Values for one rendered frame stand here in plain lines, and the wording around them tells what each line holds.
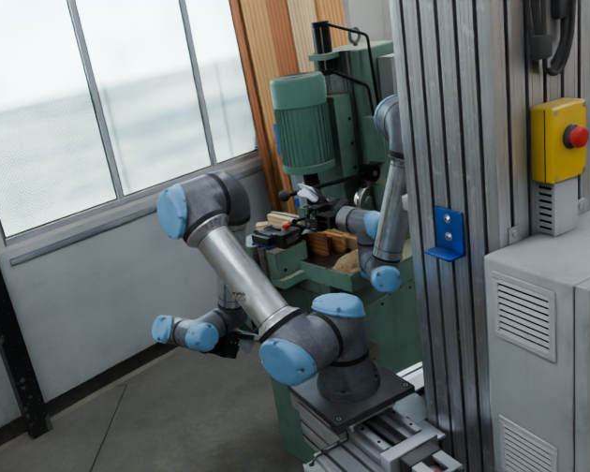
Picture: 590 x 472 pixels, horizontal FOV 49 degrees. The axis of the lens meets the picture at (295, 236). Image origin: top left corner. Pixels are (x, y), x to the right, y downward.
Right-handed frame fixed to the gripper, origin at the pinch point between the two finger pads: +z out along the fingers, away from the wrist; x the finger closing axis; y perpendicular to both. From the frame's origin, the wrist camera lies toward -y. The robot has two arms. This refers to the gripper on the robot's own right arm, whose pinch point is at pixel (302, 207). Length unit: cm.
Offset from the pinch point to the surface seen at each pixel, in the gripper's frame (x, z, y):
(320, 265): 19.0, -4.4, -1.5
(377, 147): -12.7, -3.9, -32.5
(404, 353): 62, -10, -32
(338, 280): 21.9, -12.7, -0.8
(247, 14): -62, 140, -97
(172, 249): 53, 147, -33
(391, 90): -30, -4, -42
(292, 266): 19.9, 4.7, 2.6
